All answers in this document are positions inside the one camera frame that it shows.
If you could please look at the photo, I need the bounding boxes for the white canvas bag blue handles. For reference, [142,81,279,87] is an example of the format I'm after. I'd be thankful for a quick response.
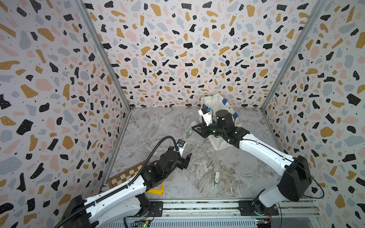
[199,94,242,151]

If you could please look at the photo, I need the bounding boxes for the green compass set case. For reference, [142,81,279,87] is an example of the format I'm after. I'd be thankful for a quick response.
[185,121,197,138]

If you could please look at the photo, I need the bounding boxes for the clear compass set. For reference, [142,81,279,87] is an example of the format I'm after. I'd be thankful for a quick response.
[214,171,220,184]

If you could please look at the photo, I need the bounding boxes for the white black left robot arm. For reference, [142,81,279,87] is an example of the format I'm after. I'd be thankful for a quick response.
[56,148,192,228]

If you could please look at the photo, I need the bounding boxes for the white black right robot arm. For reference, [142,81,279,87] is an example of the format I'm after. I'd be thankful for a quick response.
[192,107,312,215]

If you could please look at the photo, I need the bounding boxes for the yellow plastic triangular stand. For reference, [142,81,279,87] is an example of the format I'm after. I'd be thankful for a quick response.
[147,183,164,195]

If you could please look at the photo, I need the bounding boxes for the brown checkered chess board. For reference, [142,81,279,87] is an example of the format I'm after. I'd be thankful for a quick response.
[108,161,145,189]

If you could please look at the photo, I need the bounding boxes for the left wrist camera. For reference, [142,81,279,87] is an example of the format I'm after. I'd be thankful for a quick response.
[177,139,186,156]

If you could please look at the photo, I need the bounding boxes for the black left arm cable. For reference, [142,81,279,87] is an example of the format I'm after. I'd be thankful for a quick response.
[52,136,180,228]

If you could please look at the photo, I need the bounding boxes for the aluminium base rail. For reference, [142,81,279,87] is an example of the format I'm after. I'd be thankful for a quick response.
[86,199,326,228]

